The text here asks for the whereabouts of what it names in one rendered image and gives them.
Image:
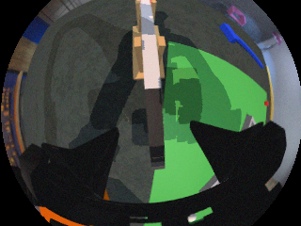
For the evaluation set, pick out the green flat mat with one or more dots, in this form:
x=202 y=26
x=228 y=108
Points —
x=199 y=87

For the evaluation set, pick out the white golf ball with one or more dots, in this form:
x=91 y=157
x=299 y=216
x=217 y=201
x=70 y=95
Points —
x=192 y=218

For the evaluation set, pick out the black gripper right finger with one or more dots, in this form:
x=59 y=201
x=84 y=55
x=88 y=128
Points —
x=222 y=147

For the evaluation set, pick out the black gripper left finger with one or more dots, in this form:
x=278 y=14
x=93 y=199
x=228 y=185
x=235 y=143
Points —
x=90 y=162

